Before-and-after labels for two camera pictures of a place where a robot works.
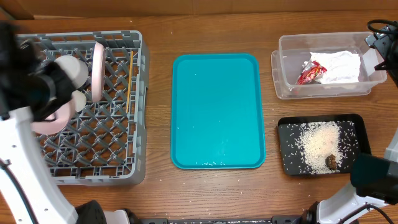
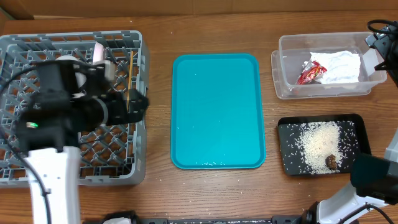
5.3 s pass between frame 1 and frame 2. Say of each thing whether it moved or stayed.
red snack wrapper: stayed
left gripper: moved
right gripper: stayed
